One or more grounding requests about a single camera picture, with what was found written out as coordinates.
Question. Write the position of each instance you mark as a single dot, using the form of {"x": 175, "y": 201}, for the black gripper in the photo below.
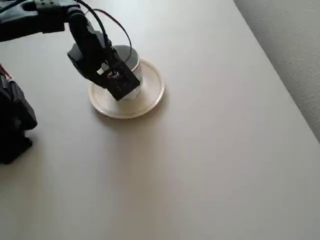
{"x": 98, "y": 79}

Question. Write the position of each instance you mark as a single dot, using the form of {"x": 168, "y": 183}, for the white ceramic mug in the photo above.
{"x": 136, "y": 72}

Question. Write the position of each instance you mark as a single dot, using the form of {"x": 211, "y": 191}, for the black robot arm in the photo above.
{"x": 25, "y": 22}

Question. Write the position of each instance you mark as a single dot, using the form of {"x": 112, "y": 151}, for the cream ceramic saucer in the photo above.
{"x": 150, "y": 85}

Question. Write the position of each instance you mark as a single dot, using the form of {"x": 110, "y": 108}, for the black camera mount box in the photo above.
{"x": 121, "y": 83}

